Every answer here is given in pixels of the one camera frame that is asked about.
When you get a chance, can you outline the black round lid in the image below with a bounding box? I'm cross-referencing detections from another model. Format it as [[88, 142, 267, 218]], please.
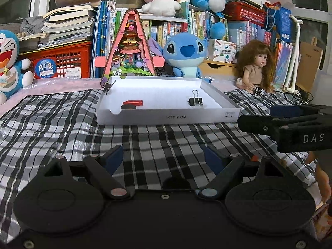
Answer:
[[121, 104, 136, 110]]

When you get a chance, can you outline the black binder clip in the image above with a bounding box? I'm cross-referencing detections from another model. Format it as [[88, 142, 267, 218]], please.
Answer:
[[188, 89, 203, 107]]

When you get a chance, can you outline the white desk lamp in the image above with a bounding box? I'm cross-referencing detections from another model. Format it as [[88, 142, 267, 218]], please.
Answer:
[[282, 14, 303, 94]]

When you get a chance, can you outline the orange red oblong object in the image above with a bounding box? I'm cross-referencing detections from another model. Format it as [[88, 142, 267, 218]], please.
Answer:
[[251, 155, 259, 162]]

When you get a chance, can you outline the brown haired baby doll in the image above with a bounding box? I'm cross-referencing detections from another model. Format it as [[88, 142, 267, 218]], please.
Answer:
[[236, 40, 276, 93]]

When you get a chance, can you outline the white shallow cardboard box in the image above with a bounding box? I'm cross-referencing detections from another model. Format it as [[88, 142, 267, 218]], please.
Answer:
[[96, 76, 240, 125]]

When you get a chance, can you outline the black white plaid cloth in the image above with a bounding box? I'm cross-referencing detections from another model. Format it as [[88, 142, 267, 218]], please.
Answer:
[[1, 89, 316, 242]]

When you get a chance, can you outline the wooden drawer box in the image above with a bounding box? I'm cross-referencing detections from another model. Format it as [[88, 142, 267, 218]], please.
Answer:
[[199, 59, 236, 77]]

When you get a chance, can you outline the binder clip on box corner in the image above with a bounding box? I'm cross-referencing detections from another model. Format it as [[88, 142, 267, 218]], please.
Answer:
[[103, 80, 116, 95]]

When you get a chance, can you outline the white colourful pencil box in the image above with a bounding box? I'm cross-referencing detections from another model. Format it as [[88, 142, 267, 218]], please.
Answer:
[[208, 39, 237, 63]]

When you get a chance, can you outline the blue gift bag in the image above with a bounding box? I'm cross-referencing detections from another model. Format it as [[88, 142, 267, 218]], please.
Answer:
[[262, 2, 293, 43]]

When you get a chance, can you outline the pink bubble wrap sheet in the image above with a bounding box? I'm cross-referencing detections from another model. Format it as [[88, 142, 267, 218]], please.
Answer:
[[1, 78, 101, 117]]

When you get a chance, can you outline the blue Stitch plush toy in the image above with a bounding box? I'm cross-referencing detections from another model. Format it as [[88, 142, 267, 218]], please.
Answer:
[[148, 32, 208, 79]]

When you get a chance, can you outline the red plastic basket right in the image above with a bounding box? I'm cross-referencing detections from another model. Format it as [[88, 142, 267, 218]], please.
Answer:
[[223, 1, 266, 27]]

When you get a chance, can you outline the red plastic crate left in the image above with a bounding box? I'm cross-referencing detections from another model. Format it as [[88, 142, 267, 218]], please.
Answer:
[[18, 41, 92, 79]]

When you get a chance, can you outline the pink triangular diorama house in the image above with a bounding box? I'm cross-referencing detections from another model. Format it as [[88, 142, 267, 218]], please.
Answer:
[[95, 9, 165, 88]]

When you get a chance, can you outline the Doraemon plush toy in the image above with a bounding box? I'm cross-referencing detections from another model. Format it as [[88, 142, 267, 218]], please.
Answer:
[[0, 30, 34, 105]]

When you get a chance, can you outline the stack of books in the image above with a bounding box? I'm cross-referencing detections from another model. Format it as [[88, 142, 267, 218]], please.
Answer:
[[17, 0, 115, 53]]

